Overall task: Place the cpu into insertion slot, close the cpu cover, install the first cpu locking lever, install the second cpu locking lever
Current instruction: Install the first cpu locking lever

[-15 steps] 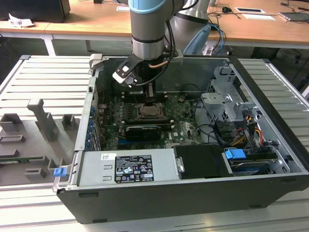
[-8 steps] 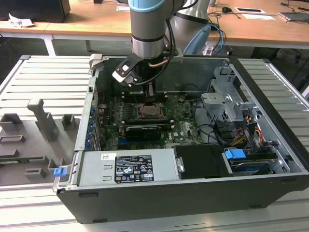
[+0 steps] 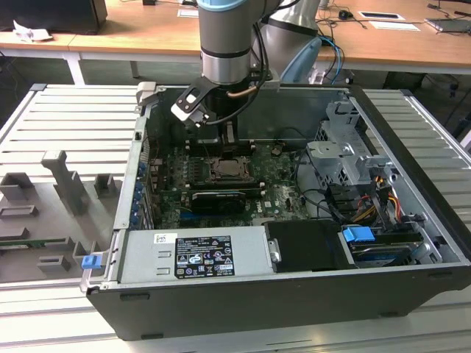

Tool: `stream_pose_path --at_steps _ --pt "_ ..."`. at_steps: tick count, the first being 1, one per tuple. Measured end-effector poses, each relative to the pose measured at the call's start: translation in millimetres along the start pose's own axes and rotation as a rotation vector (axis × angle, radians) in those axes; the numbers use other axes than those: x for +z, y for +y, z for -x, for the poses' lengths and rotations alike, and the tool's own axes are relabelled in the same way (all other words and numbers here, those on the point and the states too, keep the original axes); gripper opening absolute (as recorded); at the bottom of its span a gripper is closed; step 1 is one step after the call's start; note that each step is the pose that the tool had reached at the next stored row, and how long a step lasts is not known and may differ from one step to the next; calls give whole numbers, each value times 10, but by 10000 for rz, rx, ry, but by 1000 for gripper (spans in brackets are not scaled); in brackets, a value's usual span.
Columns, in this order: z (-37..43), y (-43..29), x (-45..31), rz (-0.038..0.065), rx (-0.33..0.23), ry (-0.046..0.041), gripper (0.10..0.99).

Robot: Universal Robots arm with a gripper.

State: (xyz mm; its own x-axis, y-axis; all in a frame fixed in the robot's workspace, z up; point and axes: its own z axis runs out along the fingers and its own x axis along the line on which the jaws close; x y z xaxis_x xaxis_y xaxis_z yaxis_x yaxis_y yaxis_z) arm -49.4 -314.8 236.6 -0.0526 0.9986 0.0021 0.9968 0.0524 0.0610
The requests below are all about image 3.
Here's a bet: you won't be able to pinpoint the crumpled white paper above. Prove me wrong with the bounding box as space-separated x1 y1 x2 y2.
13 20 53 43

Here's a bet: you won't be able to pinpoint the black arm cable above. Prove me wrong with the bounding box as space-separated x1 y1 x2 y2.
251 20 272 97

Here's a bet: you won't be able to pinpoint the black grey PC case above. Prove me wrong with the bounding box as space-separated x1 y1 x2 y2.
79 81 471 341

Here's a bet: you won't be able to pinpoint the black monitor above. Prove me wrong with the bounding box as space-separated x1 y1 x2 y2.
0 0 108 36

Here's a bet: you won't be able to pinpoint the grey flat laptop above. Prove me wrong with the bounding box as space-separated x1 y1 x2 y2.
425 17 471 36

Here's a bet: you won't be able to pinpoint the CPU socket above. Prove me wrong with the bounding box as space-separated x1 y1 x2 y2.
208 156 257 184

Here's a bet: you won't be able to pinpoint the hard disk in blue carrier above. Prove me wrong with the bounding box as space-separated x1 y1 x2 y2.
340 226 424 268

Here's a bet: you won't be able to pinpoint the wooden desk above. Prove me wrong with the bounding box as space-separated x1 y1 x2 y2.
0 0 471 76

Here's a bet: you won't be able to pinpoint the thick black cable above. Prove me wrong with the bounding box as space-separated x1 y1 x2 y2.
295 149 345 224

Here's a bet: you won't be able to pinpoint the metal socket cover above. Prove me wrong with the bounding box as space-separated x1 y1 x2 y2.
209 156 255 181

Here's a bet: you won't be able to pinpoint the black RAM slot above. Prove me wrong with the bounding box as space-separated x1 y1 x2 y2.
188 143 255 149
188 150 255 156
188 147 255 152
188 140 255 146

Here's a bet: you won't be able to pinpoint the white desk cable port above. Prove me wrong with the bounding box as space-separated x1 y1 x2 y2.
358 10 406 21

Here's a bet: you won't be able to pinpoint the blue case latch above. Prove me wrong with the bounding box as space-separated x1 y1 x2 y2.
81 254 102 272

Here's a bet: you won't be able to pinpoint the grey power supply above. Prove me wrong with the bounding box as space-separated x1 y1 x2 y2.
119 224 276 285

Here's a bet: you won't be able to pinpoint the black plastic shroud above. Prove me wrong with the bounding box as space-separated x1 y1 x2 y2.
264 219 357 274

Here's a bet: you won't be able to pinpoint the metal drive cage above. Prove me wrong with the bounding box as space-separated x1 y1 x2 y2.
305 99 400 192

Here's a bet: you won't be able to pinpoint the yellow red power wires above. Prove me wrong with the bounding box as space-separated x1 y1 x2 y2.
353 175 402 224

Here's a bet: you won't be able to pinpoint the green RAM stick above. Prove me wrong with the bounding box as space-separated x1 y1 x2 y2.
0 238 69 249

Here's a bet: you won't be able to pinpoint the green motherboard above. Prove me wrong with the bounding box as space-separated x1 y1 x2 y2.
149 141 332 229

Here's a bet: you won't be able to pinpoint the small white device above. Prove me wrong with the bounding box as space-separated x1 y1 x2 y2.
307 68 327 85

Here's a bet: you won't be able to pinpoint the thin black cable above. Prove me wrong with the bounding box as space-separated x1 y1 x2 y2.
279 126 308 143

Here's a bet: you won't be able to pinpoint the blue cable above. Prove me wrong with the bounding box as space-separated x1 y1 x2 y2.
322 35 345 84

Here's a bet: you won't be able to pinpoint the grey parts rack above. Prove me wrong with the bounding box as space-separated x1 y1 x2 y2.
0 149 124 285

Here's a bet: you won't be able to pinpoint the black graphics card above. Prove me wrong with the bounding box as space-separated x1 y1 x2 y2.
160 188 258 217

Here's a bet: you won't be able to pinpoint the grey case latch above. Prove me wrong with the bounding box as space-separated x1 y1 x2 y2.
135 81 160 108

